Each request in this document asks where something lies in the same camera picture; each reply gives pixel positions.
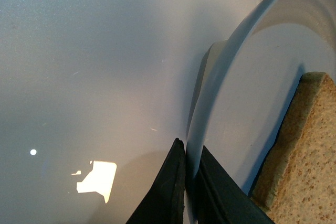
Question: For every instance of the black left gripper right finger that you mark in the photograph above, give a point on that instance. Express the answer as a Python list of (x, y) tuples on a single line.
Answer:
[(218, 197)]

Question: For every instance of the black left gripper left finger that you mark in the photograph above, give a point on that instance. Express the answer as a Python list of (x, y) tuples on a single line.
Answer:
[(164, 202)]

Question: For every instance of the brown bread slice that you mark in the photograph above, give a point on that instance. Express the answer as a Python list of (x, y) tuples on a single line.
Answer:
[(296, 183)]

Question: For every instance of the white round plate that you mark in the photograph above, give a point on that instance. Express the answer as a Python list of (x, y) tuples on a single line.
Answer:
[(245, 96)]

